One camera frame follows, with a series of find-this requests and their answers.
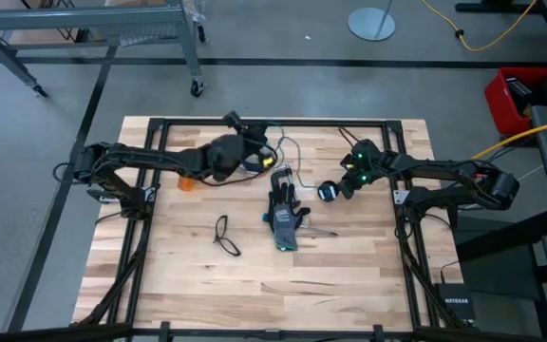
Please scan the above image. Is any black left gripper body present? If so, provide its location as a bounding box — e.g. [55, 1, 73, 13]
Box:
[224, 110, 279, 170]

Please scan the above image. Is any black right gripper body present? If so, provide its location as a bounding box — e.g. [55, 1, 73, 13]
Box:
[342, 139, 388, 189]

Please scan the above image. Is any teal cord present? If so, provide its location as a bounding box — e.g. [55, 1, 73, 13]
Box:
[275, 135, 325, 191]

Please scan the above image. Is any black c-clamp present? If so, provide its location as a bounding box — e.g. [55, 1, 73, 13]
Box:
[269, 164, 299, 203]

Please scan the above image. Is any round metal stand base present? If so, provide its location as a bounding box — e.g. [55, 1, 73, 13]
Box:
[348, 0, 397, 43]

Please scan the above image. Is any clear plastic bag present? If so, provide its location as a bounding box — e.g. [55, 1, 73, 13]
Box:
[180, 0, 207, 25]

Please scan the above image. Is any red plastic bin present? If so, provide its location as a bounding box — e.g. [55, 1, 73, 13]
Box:
[484, 66, 547, 137]

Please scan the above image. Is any black netgear router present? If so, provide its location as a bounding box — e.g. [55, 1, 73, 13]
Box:
[433, 282, 477, 322]

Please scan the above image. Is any black device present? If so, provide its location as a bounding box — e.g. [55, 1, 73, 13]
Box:
[505, 78, 535, 118]

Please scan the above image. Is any grey metal workbench wooden top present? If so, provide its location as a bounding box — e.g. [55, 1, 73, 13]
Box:
[0, 0, 207, 99]

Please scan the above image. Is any grey duct tape roll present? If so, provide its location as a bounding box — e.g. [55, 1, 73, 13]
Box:
[243, 134, 274, 165]

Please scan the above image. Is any clear safety glasses black frame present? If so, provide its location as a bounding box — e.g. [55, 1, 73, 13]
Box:
[213, 214, 242, 258]

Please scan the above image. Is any yellow floor cable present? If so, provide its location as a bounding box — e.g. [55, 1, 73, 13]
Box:
[419, 0, 539, 53]

